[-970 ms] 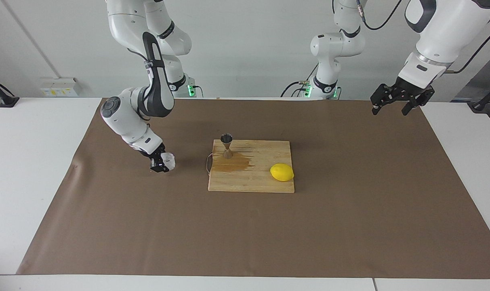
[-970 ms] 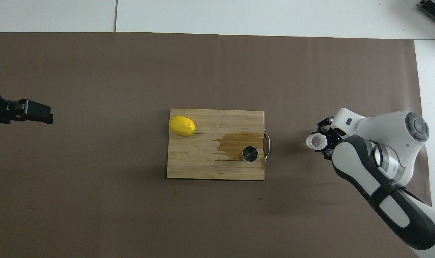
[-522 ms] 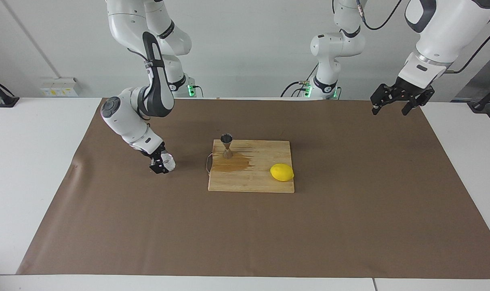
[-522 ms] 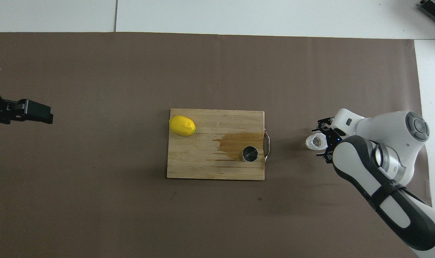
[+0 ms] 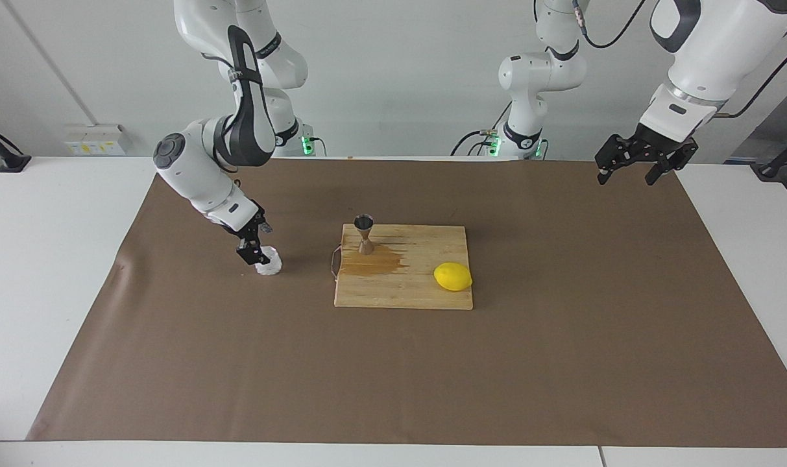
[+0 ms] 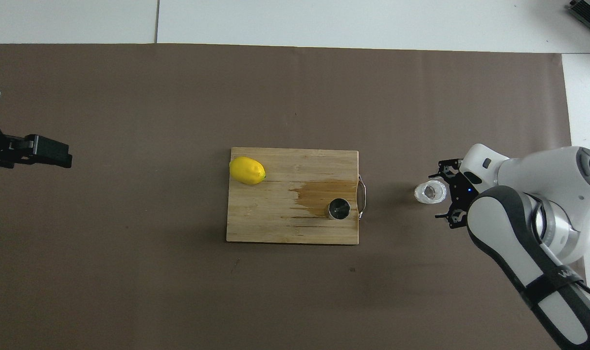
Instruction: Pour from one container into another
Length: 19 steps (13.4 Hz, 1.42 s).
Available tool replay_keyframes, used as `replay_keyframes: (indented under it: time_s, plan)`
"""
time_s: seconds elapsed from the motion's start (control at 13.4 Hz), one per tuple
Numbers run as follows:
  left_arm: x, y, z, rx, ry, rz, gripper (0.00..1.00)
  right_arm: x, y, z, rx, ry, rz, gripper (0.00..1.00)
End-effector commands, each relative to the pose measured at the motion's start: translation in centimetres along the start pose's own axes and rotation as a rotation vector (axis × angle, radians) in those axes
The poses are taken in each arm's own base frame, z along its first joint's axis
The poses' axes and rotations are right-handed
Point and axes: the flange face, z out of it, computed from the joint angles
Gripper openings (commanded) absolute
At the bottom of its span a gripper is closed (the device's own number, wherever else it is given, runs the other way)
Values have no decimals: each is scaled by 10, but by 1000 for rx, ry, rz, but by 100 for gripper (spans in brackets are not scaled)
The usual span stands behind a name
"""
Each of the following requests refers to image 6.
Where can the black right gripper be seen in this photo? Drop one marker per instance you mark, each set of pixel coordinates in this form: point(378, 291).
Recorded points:
point(462, 192)

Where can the small clear glass cup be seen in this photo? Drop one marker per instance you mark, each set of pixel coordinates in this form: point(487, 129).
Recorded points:
point(430, 192)

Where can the steel double jigger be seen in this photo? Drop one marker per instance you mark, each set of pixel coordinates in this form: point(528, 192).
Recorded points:
point(339, 209)

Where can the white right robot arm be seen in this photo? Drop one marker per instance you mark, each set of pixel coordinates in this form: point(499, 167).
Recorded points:
point(533, 194)

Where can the brown table mat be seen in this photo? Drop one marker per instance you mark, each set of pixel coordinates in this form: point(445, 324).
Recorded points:
point(129, 291)

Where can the wooden cutting board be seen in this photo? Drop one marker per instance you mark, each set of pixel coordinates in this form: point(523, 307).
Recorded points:
point(275, 218)

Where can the yellow lemon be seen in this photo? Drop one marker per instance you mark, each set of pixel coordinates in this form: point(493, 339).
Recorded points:
point(247, 170)

